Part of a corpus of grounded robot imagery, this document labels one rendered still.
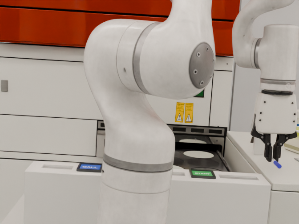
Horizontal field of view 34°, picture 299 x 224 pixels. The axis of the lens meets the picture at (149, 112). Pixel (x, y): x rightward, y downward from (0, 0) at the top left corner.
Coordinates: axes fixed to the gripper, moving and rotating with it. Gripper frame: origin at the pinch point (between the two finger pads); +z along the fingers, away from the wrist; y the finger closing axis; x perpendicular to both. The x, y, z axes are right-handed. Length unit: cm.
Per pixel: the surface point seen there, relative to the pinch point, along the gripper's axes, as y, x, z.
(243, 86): -32, -197, 1
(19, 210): 63, 1, 17
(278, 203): 1.6, 13.8, 8.5
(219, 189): 15.0, 13.9, 5.6
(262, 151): -0.8, -13.5, 2.8
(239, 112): -30, -197, 18
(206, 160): 12.1, -30.7, 10.0
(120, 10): 41, -44, -36
